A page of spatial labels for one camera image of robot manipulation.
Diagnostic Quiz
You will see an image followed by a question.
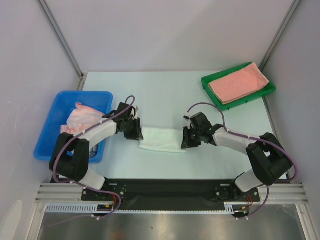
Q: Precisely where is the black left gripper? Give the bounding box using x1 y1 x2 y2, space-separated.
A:
123 117 144 141

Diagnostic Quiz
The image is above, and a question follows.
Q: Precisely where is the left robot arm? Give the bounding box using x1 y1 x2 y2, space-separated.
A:
49 102 144 200

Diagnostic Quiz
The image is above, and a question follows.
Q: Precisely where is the green plastic tray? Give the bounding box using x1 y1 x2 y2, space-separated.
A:
201 62 276 111

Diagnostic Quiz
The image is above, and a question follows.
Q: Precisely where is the white slotted cable duct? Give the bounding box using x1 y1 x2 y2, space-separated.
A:
46 203 250 215

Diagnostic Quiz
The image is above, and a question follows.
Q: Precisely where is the pale pink towel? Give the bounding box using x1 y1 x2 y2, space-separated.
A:
60 102 104 135

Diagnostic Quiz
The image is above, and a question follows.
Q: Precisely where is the patterned blue white towel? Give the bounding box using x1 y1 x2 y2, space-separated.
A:
89 145 99 158

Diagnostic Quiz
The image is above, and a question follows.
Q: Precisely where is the light blue towel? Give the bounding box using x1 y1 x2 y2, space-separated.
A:
139 127 186 154

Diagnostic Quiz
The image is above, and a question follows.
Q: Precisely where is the aluminium frame rail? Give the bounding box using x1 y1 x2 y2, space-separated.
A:
35 183 309 205

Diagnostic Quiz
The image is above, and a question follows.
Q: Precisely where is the blue plastic bin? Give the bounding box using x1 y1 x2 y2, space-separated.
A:
33 91 114 161

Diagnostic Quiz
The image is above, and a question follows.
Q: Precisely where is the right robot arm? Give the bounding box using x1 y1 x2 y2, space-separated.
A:
181 112 293 201

